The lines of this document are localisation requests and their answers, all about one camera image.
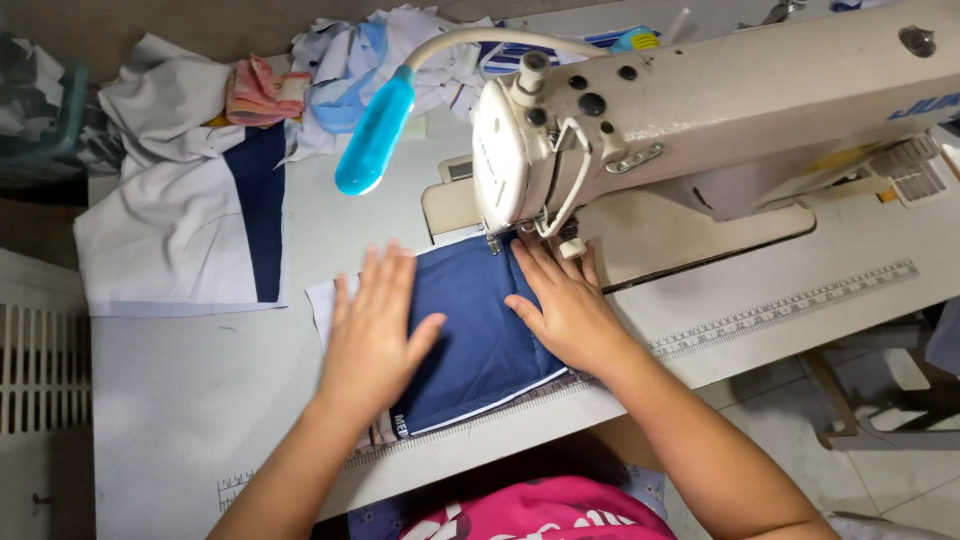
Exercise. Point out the green plastic basket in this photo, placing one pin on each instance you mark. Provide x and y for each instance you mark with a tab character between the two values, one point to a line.
37	112

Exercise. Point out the turquoise gooseneck lamp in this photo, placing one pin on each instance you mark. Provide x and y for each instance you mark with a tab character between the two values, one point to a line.
375	131

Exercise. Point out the navy blue fabric piece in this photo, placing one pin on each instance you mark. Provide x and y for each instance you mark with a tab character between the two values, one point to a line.
472	330

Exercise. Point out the metal table frame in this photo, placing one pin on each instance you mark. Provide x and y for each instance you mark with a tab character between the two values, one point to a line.
877	397

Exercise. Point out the person's left hand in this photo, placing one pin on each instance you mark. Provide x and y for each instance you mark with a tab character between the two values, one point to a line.
371	337

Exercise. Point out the cream industrial sewing machine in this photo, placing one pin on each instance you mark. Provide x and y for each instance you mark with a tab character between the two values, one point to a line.
712	112

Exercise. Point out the white slatted plastic crate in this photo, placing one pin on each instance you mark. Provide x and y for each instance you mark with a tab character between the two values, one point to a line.
41	360

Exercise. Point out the white and navy garment panel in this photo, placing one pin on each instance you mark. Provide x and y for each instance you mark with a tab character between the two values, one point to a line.
187	225

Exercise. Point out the heap of white fabric pieces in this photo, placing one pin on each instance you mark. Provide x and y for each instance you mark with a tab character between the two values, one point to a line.
375	67

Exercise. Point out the pink printed shirt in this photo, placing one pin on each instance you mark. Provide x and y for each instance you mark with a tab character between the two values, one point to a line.
536	514

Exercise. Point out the pink folded cloth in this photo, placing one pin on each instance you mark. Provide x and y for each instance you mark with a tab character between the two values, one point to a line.
259	94

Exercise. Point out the printed measuring ruler strip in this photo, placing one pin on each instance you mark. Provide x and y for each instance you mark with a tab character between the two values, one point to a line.
750	315

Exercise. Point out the person's right hand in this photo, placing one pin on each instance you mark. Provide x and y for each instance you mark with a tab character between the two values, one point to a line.
574	311

